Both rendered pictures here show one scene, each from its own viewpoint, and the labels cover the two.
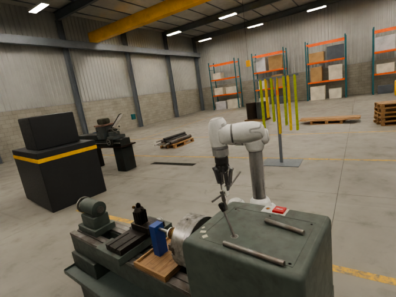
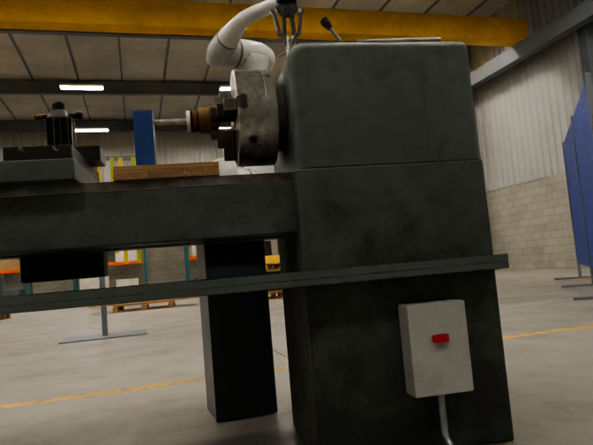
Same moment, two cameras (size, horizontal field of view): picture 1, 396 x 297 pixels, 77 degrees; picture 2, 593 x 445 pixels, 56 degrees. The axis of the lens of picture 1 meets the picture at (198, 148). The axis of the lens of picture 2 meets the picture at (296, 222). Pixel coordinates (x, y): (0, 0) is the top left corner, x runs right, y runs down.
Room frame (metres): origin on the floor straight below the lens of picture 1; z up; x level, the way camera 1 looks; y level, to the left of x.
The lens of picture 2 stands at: (0.10, 1.41, 0.57)
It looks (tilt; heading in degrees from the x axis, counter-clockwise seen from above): 5 degrees up; 310
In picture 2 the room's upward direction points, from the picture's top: 5 degrees counter-clockwise
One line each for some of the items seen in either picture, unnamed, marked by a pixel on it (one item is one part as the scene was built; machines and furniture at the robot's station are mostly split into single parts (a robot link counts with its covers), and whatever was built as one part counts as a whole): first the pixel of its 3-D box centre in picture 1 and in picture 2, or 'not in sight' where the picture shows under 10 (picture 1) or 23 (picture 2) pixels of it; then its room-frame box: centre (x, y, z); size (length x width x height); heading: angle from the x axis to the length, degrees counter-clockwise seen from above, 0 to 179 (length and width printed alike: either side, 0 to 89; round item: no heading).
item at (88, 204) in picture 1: (93, 214); not in sight; (2.13, 1.02, 1.01); 0.30 x 0.20 x 0.29; 50
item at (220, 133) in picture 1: (220, 131); not in sight; (1.33, -0.13, 1.72); 0.13 x 0.11 x 0.16; 75
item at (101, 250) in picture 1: (136, 237); (42, 186); (1.81, 0.59, 0.89); 0.53 x 0.30 x 0.06; 140
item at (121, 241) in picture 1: (137, 234); (56, 168); (1.76, 0.56, 0.95); 0.43 x 0.18 x 0.04; 140
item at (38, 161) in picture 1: (55, 156); not in sight; (5.81, 3.35, 0.98); 1.81 x 1.22 x 1.95; 47
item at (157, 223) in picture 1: (158, 238); (146, 147); (1.58, 0.36, 1.00); 0.08 x 0.06 x 0.23; 140
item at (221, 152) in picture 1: (220, 151); not in sight; (1.34, -0.12, 1.61); 0.09 x 0.09 x 0.06
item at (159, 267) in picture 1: (168, 255); (169, 181); (1.53, 0.31, 0.88); 0.36 x 0.30 x 0.04; 140
